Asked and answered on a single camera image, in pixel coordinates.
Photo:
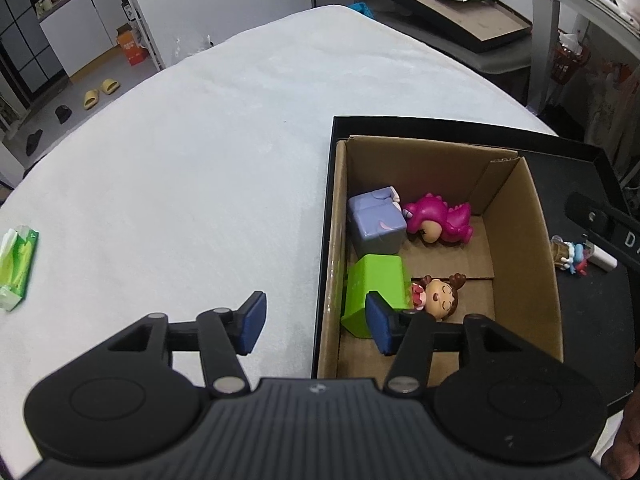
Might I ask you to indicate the lavender cube toy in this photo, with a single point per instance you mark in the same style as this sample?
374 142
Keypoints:
377 224

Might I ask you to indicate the green hexagonal container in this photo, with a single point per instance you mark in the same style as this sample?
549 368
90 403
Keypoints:
385 274

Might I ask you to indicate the reindeer girl figurine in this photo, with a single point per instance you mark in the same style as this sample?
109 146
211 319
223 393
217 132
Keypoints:
439 298

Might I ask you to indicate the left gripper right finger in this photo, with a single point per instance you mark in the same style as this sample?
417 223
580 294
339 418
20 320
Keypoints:
411 338

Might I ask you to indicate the yellow slipper pair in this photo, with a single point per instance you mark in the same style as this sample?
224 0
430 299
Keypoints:
92 97

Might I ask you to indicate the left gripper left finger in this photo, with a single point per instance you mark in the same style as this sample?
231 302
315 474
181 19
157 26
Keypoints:
219 336

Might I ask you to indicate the blue smurf figurine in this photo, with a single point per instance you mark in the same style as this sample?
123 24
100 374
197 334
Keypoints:
568 256

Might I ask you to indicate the black shallow tray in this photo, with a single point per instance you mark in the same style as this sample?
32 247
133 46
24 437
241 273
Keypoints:
597 310

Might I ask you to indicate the white table cloth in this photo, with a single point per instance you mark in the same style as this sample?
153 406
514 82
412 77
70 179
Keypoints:
205 183

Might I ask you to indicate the orange cardboard box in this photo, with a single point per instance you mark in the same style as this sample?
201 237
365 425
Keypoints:
127 40

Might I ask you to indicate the green tissue pack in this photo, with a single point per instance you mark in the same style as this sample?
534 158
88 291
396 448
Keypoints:
18 247

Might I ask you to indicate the black framed board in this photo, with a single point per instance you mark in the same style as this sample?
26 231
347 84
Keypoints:
479 26

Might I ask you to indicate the pink dinosaur toy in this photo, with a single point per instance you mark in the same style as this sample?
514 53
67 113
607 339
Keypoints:
434 220

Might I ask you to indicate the brown cardboard box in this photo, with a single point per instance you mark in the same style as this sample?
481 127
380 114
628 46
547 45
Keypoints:
508 264

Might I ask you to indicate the grey desk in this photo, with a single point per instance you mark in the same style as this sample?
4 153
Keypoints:
545 33

